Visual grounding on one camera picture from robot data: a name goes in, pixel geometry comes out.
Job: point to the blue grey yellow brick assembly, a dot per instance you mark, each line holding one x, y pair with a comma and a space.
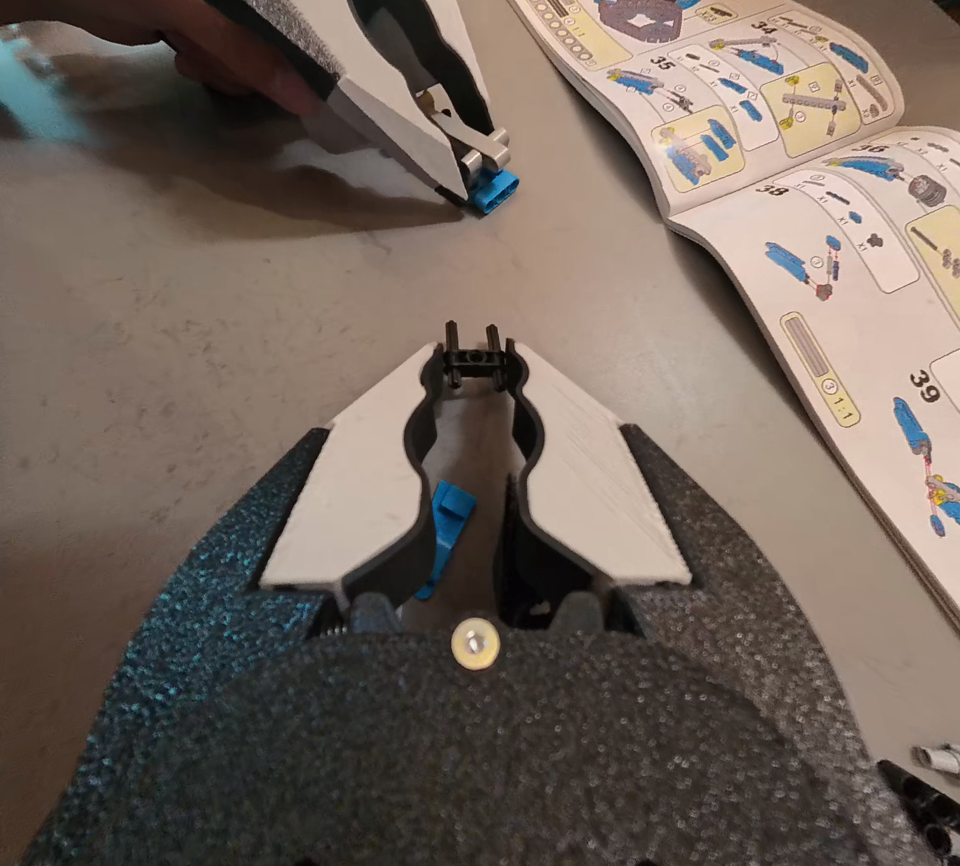
491, 188

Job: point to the blue curved panel piece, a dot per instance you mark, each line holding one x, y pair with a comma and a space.
450, 529

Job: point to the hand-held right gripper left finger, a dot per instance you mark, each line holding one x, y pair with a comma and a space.
352, 506

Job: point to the black pin connector piece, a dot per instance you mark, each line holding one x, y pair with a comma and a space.
474, 358

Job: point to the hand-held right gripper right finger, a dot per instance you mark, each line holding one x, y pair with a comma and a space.
600, 499

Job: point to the pile of small building pieces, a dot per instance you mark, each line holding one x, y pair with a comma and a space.
922, 802

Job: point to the instruction booklet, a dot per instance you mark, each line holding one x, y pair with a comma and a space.
750, 131

